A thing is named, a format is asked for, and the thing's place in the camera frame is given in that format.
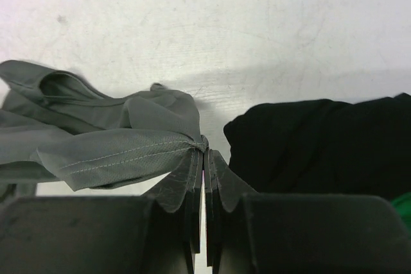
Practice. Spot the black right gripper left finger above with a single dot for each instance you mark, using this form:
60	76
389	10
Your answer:
156	232

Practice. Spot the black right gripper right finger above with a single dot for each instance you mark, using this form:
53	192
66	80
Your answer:
250	232

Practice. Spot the green t shirt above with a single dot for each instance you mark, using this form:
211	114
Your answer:
402	205

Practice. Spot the black t shirt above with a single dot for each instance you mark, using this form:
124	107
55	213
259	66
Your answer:
324	146

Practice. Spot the grey t shirt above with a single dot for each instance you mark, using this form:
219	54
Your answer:
56	127

